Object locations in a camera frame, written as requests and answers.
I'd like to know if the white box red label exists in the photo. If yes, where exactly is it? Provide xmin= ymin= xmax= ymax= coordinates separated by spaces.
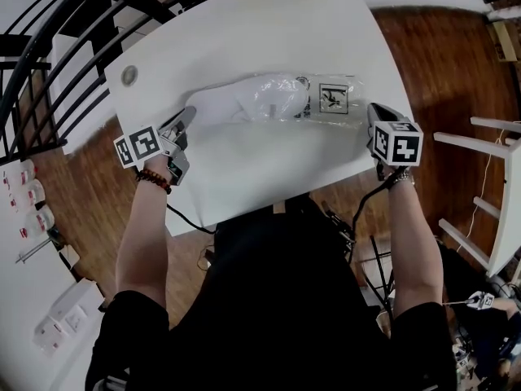
xmin=32 ymin=315 xmax=68 ymax=358

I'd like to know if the thin metal rod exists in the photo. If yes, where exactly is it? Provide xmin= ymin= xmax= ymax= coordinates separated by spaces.
xmin=15 ymin=238 xmax=53 ymax=265

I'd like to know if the person's left forearm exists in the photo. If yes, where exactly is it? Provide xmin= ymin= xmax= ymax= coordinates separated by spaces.
xmin=115 ymin=155 xmax=174 ymax=311

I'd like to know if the white side table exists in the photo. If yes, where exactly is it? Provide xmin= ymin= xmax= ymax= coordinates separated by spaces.
xmin=433 ymin=116 xmax=521 ymax=279

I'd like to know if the black metal railing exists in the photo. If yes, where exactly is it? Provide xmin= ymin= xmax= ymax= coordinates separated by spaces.
xmin=0 ymin=0 xmax=521 ymax=163

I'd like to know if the pale thin cable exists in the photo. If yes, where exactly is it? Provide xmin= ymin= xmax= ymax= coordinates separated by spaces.
xmin=466 ymin=127 xmax=514 ymax=240

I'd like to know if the dark beaded bracelet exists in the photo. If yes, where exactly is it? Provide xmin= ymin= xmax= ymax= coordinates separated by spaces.
xmin=134 ymin=168 xmax=174 ymax=196

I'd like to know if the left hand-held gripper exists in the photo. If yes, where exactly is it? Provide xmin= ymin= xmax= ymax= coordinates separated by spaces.
xmin=113 ymin=105 xmax=197 ymax=187

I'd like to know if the small white printed box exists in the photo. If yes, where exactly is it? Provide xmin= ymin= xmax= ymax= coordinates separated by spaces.
xmin=63 ymin=305 xmax=89 ymax=333

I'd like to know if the person's right forearm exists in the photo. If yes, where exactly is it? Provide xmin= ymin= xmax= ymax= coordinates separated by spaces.
xmin=382 ymin=165 xmax=445 ymax=322

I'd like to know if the clear plastic bag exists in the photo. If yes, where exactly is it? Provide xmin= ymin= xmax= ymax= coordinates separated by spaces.
xmin=235 ymin=71 xmax=370 ymax=132

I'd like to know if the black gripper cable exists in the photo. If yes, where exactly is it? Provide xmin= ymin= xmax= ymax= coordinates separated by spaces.
xmin=350 ymin=173 xmax=398 ymax=264
xmin=165 ymin=203 xmax=217 ymax=235

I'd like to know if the grey table grommet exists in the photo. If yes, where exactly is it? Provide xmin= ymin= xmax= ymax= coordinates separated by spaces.
xmin=120 ymin=65 xmax=140 ymax=86

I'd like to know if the silver wristwatch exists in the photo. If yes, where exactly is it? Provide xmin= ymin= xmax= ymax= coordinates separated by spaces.
xmin=387 ymin=168 xmax=416 ymax=187

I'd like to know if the person's black shirt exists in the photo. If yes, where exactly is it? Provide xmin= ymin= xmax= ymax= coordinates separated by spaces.
xmin=83 ymin=195 xmax=459 ymax=391

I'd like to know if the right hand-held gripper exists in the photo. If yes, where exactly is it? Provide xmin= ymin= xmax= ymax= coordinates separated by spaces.
xmin=367 ymin=103 xmax=424 ymax=182

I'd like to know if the cardboard box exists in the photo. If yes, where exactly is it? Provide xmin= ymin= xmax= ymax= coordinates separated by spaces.
xmin=486 ymin=20 xmax=521 ymax=64

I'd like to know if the large white box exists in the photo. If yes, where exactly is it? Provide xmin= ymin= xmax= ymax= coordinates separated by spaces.
xmin=48 ymin=278 xmax=103 ymax=321

